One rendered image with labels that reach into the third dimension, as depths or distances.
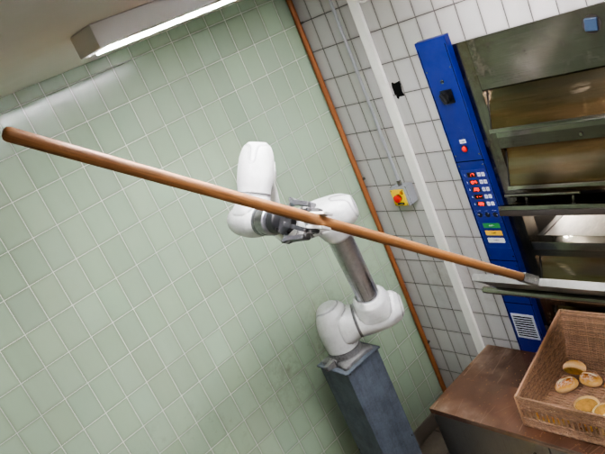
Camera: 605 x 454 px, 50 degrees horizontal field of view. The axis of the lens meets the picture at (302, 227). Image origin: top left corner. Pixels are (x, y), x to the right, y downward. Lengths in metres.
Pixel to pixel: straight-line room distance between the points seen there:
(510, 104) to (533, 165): 0.27
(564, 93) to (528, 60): 0.18
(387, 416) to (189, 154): 1.48
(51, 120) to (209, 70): 0.74
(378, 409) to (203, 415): 0.79
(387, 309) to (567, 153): 0.96
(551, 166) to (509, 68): 0.43
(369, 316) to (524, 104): 1.07
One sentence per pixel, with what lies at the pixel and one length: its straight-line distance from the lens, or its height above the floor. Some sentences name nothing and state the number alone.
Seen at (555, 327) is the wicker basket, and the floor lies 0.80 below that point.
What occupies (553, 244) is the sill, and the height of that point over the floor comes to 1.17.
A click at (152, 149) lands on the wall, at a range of 2.79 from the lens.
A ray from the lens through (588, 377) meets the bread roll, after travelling 3.03.
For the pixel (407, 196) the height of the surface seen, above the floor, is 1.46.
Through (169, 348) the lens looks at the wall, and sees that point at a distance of 2.85.
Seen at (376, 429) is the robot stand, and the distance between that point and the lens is 3.06.
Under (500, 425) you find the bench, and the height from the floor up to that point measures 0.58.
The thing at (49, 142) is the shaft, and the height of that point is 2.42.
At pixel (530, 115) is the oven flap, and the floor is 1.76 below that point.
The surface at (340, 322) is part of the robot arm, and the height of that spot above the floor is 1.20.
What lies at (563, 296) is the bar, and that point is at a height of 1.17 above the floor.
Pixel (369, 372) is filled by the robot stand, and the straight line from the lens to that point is 2.96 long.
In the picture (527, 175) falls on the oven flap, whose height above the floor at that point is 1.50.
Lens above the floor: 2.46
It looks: 17 degrees down
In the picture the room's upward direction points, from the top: 24 degrees counter-clockwise
